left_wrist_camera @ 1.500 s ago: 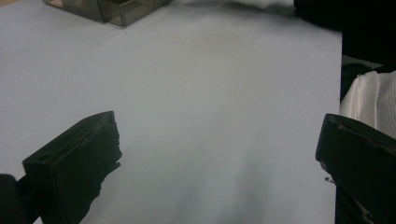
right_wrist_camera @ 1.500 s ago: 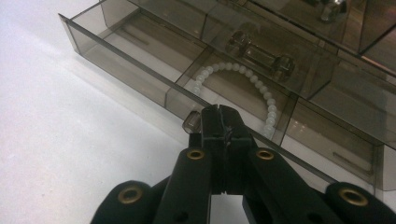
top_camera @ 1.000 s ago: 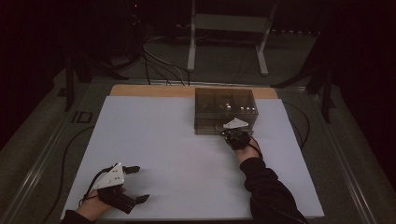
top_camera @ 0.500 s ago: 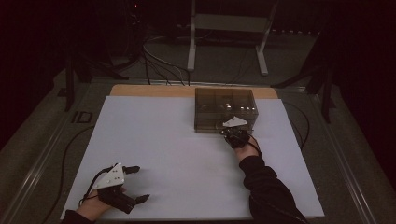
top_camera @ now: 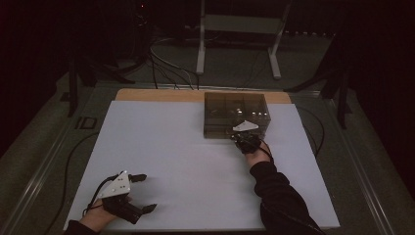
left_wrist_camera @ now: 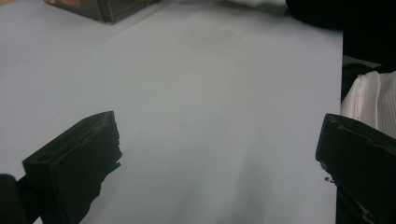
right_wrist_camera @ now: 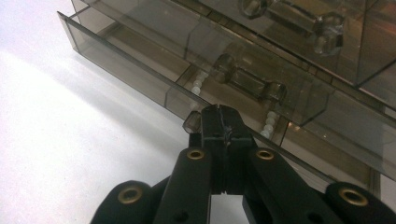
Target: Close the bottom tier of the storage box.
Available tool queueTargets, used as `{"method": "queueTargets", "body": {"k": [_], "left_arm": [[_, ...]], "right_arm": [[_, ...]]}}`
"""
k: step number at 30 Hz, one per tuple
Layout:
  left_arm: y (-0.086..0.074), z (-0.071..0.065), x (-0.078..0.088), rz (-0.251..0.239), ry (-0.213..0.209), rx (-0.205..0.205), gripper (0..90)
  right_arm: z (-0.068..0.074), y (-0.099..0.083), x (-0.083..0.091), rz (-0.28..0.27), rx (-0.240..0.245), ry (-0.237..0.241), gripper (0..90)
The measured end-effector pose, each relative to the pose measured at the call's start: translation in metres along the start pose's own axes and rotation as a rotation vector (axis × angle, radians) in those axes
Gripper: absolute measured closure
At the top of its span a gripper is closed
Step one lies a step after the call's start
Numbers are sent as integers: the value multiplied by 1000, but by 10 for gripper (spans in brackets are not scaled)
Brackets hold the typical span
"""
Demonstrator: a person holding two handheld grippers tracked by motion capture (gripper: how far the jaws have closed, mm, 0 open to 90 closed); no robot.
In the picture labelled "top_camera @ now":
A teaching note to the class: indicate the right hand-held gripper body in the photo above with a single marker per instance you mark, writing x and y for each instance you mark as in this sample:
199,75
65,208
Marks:
248,142

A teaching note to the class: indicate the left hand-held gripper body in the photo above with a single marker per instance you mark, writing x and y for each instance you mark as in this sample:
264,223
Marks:
117,189

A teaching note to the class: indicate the smoky clear acrylic drawer box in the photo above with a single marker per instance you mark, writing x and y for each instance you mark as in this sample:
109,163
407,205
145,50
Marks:
225,111

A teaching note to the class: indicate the person's right hand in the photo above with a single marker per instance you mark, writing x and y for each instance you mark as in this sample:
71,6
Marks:
257,157

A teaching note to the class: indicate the person's left hand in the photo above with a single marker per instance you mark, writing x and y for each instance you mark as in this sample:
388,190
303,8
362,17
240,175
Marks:
96,217

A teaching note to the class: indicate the white table mat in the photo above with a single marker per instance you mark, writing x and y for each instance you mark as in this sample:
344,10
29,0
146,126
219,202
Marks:
182,163

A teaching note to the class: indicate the black tripod stand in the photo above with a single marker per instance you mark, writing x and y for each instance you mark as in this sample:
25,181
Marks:
73,84
341,84

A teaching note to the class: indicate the white metal stand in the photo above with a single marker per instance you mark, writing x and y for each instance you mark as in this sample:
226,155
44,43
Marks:
241,24

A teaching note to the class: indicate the metal floor rail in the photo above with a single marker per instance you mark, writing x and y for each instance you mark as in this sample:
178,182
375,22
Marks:
365,176
32,182

